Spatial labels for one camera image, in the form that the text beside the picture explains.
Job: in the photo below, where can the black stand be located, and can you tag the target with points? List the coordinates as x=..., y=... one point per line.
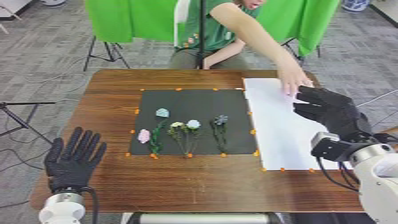
x=109, y=53

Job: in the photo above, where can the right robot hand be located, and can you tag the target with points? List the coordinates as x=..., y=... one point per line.
x=335, y=111

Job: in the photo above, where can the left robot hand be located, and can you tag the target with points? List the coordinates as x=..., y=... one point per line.
x=74, y=163

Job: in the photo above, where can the black tripod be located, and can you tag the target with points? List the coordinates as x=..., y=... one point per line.
x=20, y=118

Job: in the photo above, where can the white sheet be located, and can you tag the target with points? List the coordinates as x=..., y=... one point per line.
x=278, y=133

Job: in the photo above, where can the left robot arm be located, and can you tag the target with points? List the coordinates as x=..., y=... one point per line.
x=65, y=206

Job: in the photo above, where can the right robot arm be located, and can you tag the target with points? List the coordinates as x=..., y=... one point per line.
x=374, y=170

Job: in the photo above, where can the person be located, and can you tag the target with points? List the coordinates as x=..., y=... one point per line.
x=219, y=30

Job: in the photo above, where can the white flower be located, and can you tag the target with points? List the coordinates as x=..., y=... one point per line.
x=177, y=125

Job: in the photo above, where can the blue and white vase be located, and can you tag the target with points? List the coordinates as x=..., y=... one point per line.
x=356, y=4

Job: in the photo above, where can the pink flower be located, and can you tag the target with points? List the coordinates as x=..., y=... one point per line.
x=145, y=136

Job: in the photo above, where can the teal flower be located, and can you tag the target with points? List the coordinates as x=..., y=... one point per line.
x=162, y=112

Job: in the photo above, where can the pale blue flower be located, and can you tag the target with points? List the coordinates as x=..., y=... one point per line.
x=193, y=124

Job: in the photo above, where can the dark mat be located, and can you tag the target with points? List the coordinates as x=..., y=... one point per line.
x=196, y=103

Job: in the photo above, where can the pale grey bar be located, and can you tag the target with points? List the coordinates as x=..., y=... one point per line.
x=205, y=218

